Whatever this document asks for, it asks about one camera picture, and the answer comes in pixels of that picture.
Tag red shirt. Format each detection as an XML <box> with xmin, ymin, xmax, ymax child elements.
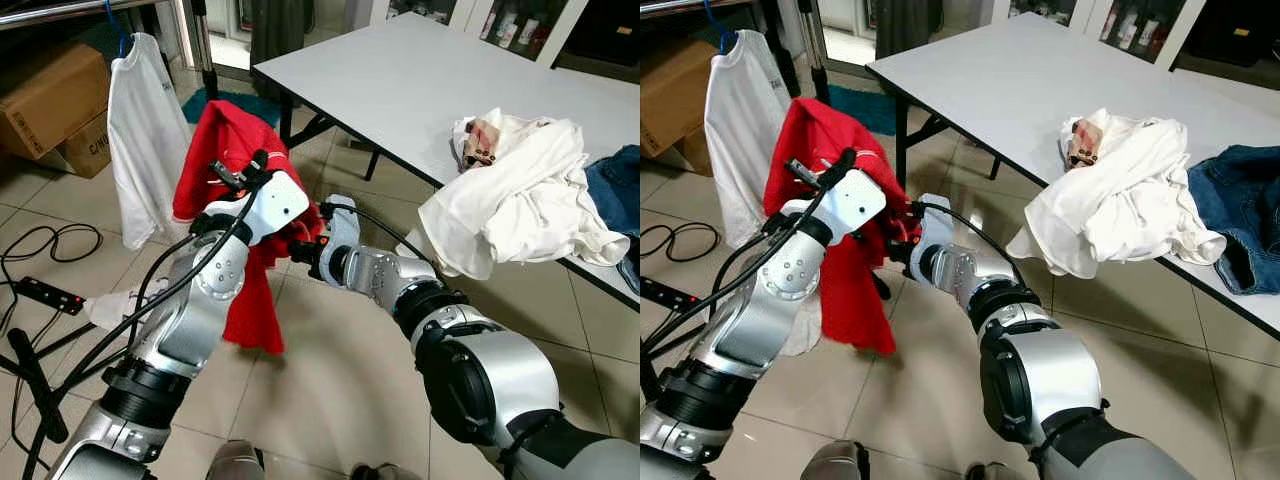
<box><xmin>762</xmin><ymin>97</ymin><xmax>916</xmax><ymax>356</ymax></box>
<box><xmin>172</xmin><ymin>100</ymin><xmax>326</xmax><ymax>353</ymax></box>

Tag white cloth with hanger drawing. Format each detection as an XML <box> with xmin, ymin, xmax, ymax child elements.
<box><xmin>780</xmin><ymin>295</ymin><xmax>826</xmax><ymax>358</ymax></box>
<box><xmin>85</xmin><ymin>285</ymin><xmax>173</xmax><ymax>333</ymax></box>

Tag blue plastic hanger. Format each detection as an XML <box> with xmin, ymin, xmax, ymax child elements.
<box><xmin>103</xmin><ymin>0</ymin><xmax>136</xmax><ymax>56</ymax></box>
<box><xmin>700</xmin><ymin>0</ymin><xmax>739</xmax><ymax>53</ymax></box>

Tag teal floor mat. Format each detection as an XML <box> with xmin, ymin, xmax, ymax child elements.
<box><xmin>825</xmin><ymin>85</ymin><xmax>896</xmax><ymax>136</ymax></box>
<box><xmin>182</xmin><ymin>88</ymin><xmax>286</xmax><ymax>129</ymax></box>

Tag white printed hanging shirt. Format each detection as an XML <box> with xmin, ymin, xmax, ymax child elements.
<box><xmin>705</xmin><ymin>30</ymin><xmax>793</xmax><ymax>249</ymax></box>
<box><xmin>107</xmin><ymin>33</ymin><xmax>193</xmax><ymax>251</ymax></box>

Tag small printed cardboard box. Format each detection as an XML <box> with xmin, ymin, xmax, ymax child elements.
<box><xmin>58</xmin><ymin>110</ymin><xmax>116</xmax><ymax>179</ymax></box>
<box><xmin>680</xmin><ymin>125</ymin><xmax>716</xmax><ymax>176</ymax></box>

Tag black clothes rack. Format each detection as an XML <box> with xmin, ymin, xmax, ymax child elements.
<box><xmin>0</xmin><ymin>0</ymin><xmax>219</xmax><ymax>446</ymax></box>
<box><xmin>640</xmin><ymin>0</ymin><xmax>831</xmax><ymax>101</ymax></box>

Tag grey curtain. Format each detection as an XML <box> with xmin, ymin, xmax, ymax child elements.
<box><xmin>872</xmin><ymin>0</ymin><xmax>943</xmax><ymax>61</ymax></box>
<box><xmin>248</xmin><ymin>0</ymin><xmax>313</xmax><ymax>73</ymax></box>

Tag large cardboard box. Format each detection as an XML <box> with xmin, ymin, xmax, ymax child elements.
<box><xmin>640</xmin><ymin>38</ymin><xmax>719</xmax><ymax>159</ymax></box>
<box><xmin>0</xmin><ymin>42</ymin><xmax>111</xmax><ymax>161</ymax></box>

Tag crumpled white garment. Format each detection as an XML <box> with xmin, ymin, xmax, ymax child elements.
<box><xmin>1005</xmin><ymin>170</ymin><xmax>1228</xmax><ymax>279</ymax></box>
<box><xmin>415</xmin><ymin>170</ymin><xmax>631</xmax><ymax>281</ymax></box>

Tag white folding table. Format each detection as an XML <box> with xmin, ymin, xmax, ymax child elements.
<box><xmin>250</xmin><ymin>12</ymin><xmax>641</xmax><ymax>306</ymax></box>
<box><xmin>865</xmin><ymin>12</ymin><xmax>1280</xmax><ymax>341</ymax></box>

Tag black power strip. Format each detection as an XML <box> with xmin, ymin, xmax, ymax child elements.
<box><xmin>640</xmin><ymin>278</ymin><xmax>699</xmax><ymax>313</ymax></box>
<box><xmin>15</xmin><ymin>277</ymin><xmax>86</xmax><ymax>316</ymax></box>

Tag blue denim jeans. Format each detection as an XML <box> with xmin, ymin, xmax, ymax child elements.
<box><xmin>1185</xmin><ymin>145</ymin><xmax>1280</xmax><ymax>296</ymax></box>
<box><xmin>583</xmin><ymin>145</ymin><xmax>641</xmax><ymax>296</ymax></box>

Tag grey left robot leg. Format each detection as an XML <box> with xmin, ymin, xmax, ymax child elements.
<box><xmin>800</xmin><ymin>440</ymin><xmax>871</xmax><ymax>480</ymax></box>
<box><xmin>205</xmin><ymin>440</ymin><xmax>266</xmax><ymax>480</ymax></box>

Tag black TV stand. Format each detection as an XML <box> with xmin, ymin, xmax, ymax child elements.
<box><xmin>555</xmin><ymin>0</ymin><xmax>641</xmax><ymax>83</ymax></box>
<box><xmin>1175</xmin><ymin>0</ymin><xmax>1280</xmax><ymax>96</ymax></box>

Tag white glass-door cabinet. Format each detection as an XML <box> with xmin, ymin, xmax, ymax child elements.
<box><xmin>370</xmin><ymin>0</ymin><xmax>591</xmax><ymax>69</ymax></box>
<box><xmin>990</xmin><ymin>0</ymin><xmax>1206</xmax><ymax>71</ymax></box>

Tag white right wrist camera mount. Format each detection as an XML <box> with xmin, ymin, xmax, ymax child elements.
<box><xmin>322</xmin><ymin>195</ymin><xmax>363</xmax><ymax>253</ymax></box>
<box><xmin>915</xmin><ymin>193</ymin><xmax>956</xmax><ymax>251</ymax></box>

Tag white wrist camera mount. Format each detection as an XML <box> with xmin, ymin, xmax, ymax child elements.
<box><xmin>915</xmin><ymin>193</ymin><xmax>956</xmax><ymax>251</ymax></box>
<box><xmin>815</xmin><ymin>168</ymin><xmax>889</xmax><ymax>246</ymax></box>
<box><xmin>238</xmin><ymin>170</ymin><xmax>311</xmax><ymax>246</ymax></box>
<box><xmin>322</xmin><ymin>195</ymin><xmax>363</xmax><ymax>253</ymax></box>

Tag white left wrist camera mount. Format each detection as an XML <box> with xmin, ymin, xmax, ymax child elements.
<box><xmin>238</xmin><ymin>170</ymin><xmax>311</xmax><ymax>246</ymax></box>
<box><xmin>815</xmin><ymin>168</ymin><xmax>889</xmax><ymax>246</ymax></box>

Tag black floor cable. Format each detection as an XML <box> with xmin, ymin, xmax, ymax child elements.
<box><xmin>0</xmin><ymin>222</ymin><xmax>104</xmax><ymax>336</ymax></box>
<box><xmin>640</xmin><ymin>222</ymin><xmax>721</xmax><ymax>261</ymax></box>

